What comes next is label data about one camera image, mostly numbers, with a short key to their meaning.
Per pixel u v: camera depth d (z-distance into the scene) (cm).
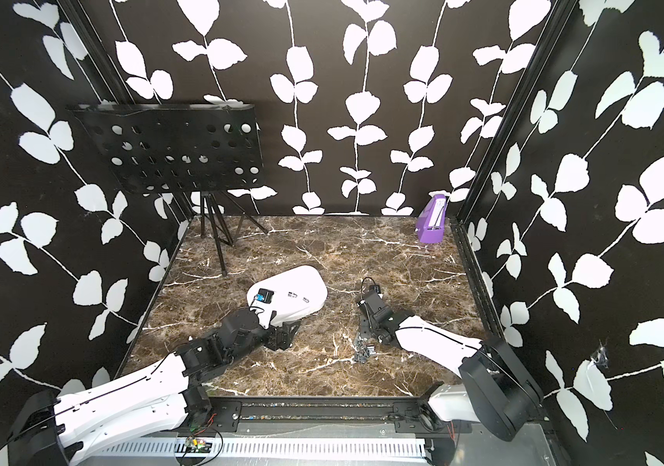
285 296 91
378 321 67
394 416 73
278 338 69
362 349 86
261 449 70
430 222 107
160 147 72
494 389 42
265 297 67
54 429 41
